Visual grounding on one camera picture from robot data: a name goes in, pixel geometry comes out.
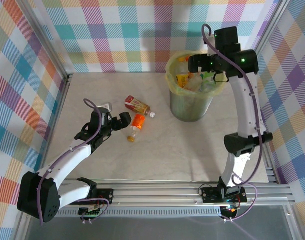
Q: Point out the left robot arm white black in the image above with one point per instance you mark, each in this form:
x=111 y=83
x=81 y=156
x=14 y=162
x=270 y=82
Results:
x=67 y=160

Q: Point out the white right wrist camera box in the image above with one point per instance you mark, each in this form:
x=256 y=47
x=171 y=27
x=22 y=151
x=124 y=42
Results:
x=210 y=52

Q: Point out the aluminium frame leg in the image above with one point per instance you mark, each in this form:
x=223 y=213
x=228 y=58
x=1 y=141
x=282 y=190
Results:
x=21 y=232
x=296 y=225

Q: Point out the grey translucent waste bin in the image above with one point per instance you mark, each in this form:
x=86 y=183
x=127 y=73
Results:
x=190 y=107

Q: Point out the aluminium side rail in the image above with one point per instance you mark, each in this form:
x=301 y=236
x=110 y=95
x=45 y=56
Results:
x=271 y=172
x=62 y=100

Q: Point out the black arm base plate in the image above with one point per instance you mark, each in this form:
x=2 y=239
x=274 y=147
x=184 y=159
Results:
x=103 y=192
x=210 y=195

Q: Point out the grey lower panel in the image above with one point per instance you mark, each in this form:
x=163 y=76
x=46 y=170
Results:
x=155 y=228

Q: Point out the small electronics board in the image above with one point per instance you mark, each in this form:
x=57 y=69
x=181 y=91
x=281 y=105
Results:
x=230 y=211
x=88 y=212

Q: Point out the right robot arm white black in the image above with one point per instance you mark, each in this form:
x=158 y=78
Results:
x=245 y=100

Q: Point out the orange label bottle yellow cap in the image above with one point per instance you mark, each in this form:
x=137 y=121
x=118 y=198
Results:
x=138 y=122

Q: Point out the amber bottle red yellow label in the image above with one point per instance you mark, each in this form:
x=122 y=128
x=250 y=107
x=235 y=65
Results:
x=137 y=104

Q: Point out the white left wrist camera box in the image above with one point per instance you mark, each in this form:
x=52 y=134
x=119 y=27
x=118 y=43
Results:
x=105 y=107

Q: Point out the aluminium mounting rail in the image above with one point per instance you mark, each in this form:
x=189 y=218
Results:
x=155 y=193

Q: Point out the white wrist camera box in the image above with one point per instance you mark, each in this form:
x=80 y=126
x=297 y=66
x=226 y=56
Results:
x=210 y=52
x=105 y=107

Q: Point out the bin with yellow liner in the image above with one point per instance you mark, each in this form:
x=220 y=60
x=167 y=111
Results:
x=171 y=77

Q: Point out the aluminium frame post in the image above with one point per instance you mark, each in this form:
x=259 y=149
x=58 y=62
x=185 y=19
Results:
x=264 y=37
x=46 y=37

